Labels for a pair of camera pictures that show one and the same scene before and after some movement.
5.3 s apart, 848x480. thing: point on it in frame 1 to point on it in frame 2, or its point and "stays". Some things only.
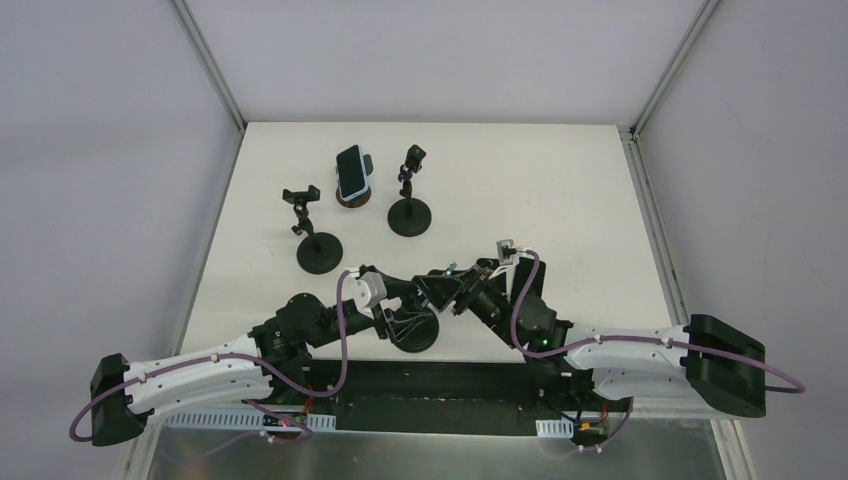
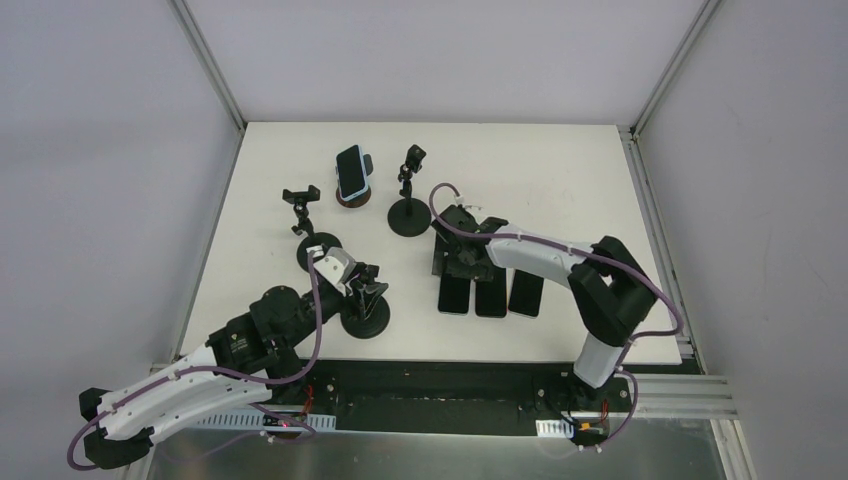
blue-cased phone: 353,180 stays
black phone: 523,272 stays
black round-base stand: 320,252 stays
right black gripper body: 460,295 to 454,245
